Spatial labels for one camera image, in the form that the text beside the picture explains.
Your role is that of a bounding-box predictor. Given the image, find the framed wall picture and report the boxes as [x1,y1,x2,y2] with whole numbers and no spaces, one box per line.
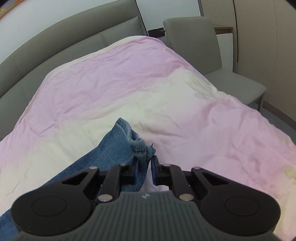
[0,0,22,18]

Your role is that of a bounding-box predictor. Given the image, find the dark bedside table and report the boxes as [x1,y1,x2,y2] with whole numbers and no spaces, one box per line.
[148,27,167,42]

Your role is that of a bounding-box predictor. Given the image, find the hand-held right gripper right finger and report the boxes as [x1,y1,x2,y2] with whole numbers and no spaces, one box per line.
[150,156,232,202]

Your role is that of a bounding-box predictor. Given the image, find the pink floral blanket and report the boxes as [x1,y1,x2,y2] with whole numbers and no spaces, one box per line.
[0,36,296,224]

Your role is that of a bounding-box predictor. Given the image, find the blue denim pants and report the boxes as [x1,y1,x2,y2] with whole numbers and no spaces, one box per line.
[0,117,156,239]

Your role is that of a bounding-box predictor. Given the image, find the grey upholstered bed headboard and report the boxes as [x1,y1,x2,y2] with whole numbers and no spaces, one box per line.
[0,0,148,142]

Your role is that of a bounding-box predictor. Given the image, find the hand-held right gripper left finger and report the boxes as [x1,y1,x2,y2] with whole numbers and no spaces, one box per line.
[60,160,139,202]

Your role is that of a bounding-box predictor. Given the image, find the grey upholstered chair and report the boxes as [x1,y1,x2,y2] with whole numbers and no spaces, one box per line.
[163,17,267,110]

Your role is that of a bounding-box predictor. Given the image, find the beige wardrobe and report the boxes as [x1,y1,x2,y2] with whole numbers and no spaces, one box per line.
[199,0,296,121]

